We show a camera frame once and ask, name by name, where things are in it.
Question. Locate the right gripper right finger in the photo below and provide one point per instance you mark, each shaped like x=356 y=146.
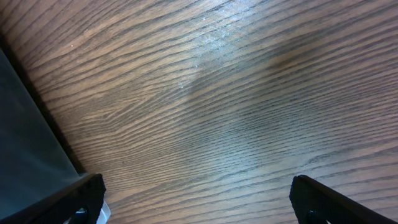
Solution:
x=314 y=203

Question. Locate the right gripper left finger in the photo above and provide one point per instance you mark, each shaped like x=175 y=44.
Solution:
x=81 y=202

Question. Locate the clear plastic storage bin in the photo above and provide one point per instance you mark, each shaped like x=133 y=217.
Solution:
x=34 y=166

